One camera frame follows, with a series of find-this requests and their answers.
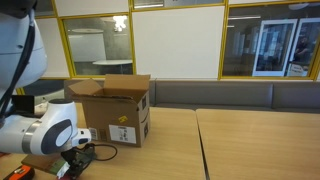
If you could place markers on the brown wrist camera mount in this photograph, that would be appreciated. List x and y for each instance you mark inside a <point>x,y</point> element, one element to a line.
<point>41,161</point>

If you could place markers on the grey upholstered bench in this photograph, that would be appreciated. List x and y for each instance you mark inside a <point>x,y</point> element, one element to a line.
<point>216,95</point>

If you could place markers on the yellow framed window with doors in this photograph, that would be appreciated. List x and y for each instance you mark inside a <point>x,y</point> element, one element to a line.
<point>240,43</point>

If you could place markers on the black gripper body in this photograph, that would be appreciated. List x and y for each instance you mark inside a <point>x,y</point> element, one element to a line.
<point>80,155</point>

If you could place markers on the yellow framed glass window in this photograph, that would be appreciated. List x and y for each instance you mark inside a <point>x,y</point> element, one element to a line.
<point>45,8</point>
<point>86,46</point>

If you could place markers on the person behind window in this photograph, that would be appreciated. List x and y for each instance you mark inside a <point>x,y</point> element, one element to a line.
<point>301,48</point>

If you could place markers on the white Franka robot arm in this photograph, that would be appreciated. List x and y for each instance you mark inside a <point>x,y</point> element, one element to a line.
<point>20,50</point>

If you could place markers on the wide yellow framed transom window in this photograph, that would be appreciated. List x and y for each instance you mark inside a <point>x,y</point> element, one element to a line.
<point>180,2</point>

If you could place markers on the brown cardboard shipping box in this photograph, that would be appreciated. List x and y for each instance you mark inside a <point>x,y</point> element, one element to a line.
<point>110,116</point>

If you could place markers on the orange and black measuring tape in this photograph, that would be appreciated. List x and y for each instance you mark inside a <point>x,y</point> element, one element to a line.
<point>21,173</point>

